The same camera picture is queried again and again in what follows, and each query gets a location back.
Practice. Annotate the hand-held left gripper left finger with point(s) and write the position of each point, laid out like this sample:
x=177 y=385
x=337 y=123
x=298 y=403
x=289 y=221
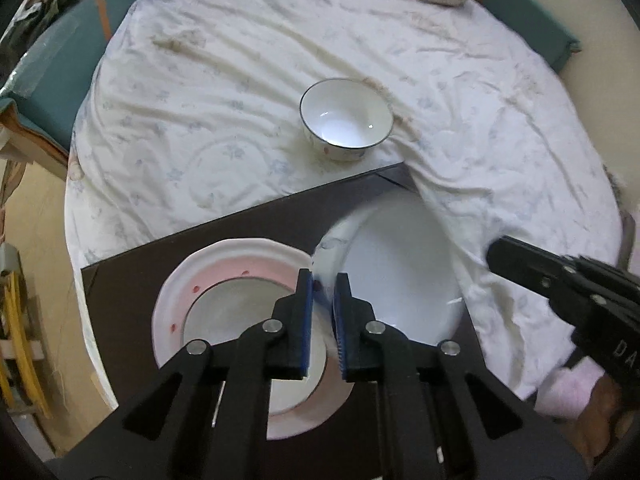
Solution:
x=304 y=320

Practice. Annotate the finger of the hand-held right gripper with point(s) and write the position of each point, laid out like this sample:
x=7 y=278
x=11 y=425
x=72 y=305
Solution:
x=525 y=265

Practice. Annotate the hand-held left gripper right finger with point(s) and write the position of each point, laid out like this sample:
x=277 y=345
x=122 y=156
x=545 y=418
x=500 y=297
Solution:
x=341 y=320

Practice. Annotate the white fish print bowl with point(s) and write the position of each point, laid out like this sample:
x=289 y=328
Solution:
x=345 y=115
x=235 y=315
x=400 y=270

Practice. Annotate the pink strawberry plate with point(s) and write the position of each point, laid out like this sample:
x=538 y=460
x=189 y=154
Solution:
x=170 y=300

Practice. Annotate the dark brown leather mat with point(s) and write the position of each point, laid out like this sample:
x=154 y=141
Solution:
x=150 y=285

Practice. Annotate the white floral printed bedsheet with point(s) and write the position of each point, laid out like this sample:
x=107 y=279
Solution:
x=225 y=85

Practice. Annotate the yellow frame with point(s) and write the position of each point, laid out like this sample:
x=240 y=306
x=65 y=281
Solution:
x=22 y=350

